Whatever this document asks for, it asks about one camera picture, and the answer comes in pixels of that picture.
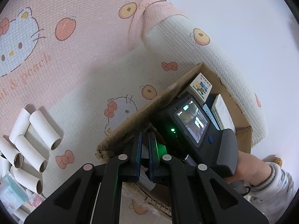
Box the spiral notebook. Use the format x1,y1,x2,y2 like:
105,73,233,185
211,94,236,133

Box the blue white wipes pack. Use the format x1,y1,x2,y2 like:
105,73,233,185
1,170,29,214

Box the white paper tube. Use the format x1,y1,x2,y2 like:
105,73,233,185
13,208,29,223
9,108,30,145
0,137,23,168
139,169,156,191
29,110,62,150
15,135,48,173
10,166,43,194

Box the grey white sleeve forearm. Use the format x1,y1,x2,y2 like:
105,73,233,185
249,162,295,223

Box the person right hand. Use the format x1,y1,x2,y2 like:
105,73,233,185
225,151,272,186

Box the panda print carton box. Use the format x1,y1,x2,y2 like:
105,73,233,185
187,73,212,104

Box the brown cardboard box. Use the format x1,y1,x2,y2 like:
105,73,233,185
95,62,253,220

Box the pink white sachet pouch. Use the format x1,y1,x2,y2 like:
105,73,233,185
28,193,45,208

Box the pink hello kitty mat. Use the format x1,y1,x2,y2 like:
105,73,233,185
0,0,269,224

